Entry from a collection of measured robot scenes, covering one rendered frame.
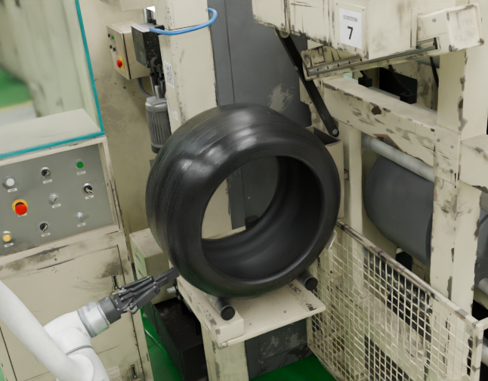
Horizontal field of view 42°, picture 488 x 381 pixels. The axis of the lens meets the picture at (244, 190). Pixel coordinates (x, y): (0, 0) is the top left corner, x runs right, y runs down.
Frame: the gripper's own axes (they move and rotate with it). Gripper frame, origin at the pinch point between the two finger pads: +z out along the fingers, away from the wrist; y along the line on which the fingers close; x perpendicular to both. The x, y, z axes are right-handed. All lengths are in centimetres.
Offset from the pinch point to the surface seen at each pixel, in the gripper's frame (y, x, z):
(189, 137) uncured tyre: 2.2, -34.8, 22.5
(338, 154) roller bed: 19, 4, 72
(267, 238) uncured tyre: 13.4, 15.7, 36.2
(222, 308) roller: -10.0, 12.6, 9.5
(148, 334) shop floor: 111, 101, -13
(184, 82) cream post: 26, -41, 33
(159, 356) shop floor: 92, 101, -13
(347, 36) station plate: -29, -53, 60
